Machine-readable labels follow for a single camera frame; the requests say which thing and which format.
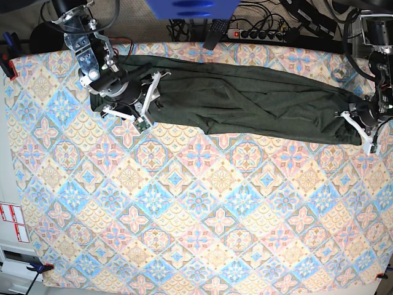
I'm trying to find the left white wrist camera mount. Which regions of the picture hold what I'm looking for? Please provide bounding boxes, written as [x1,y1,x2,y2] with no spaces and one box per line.
[335,111,381,155]

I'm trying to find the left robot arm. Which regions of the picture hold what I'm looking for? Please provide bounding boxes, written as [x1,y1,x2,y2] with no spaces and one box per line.
[342,9,392,135]

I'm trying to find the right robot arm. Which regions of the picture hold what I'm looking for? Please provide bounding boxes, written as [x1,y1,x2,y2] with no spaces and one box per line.
[49,1,152,115]

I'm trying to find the blue clamp top left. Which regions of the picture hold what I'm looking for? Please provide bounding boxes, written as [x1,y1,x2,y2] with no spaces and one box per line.
[1,32,17,81]

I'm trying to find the blue clamp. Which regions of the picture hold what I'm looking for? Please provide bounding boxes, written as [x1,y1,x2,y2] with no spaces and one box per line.
[1,32,17,81]
[26,262,55,295]

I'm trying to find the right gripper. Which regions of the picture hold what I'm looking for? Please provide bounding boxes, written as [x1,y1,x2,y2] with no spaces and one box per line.
[101,76,153,111]

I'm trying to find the dark green long-sleeve shirt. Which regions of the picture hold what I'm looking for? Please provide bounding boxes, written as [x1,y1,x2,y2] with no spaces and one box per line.
[90,55,365,147]

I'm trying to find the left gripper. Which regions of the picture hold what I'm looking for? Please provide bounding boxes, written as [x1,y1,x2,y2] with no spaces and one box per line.
[349,100,389,131]

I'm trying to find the white power strip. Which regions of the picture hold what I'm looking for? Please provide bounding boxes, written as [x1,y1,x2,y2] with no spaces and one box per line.
[227,29,284,42]

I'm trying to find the colourful patterned tablecloth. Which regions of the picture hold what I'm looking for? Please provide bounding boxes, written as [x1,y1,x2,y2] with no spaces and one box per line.
[3,51,392,294]

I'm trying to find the orange clamp bottom right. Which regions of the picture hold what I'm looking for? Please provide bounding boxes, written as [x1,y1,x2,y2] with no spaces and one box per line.
[376,273,388,280]

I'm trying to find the blue clamp bottom left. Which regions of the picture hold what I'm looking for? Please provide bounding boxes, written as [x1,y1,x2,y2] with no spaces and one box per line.
[26,262,55,295]

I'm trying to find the black remote control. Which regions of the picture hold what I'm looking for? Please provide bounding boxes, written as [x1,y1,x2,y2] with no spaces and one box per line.
[203,19,230,50]

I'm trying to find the blue plastic box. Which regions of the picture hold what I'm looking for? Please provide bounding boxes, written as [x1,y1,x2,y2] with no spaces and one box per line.
[146,0,240,20]

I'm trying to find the red white labels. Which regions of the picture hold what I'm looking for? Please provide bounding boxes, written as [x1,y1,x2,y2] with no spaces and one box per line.
[1,203,29,243]

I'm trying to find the black round stand base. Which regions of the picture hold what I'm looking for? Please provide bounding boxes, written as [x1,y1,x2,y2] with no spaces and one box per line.
[29,23,64,54]

